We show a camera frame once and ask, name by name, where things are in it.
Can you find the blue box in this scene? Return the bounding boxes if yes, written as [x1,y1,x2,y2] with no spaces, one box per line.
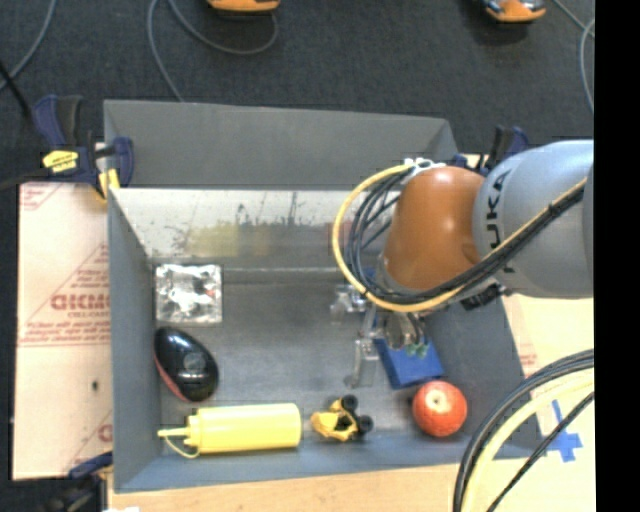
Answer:
[372,336,446,391]

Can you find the brown cardboard board red print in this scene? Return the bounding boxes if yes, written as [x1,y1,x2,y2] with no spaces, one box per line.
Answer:
[10,147,595,482]

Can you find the black computer mouse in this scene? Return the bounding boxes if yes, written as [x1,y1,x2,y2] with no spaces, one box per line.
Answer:
[153,326,221,403]

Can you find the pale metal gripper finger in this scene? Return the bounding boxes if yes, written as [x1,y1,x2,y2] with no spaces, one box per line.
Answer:
[329,283,372,326]
[343,337,380,390]

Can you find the yellow and black toy car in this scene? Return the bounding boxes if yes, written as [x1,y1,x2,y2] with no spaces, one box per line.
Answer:
[309,394,375,443]

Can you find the black cylinder on white bracket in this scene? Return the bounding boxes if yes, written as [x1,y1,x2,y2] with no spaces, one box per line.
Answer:
[459,284,505,312]

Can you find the yellow squeeze bottle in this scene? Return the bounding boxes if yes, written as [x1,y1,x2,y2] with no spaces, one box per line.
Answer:
[156,402,304,460]

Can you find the grey metal bin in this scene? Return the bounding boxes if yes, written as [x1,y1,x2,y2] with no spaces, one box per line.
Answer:
[102,99,545,494]

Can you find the silver foil packet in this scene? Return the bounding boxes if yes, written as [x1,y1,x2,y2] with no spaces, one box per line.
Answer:
[154,263,224,325]

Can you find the red apple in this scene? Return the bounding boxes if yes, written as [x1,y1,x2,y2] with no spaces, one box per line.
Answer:
[411,379,469,439]

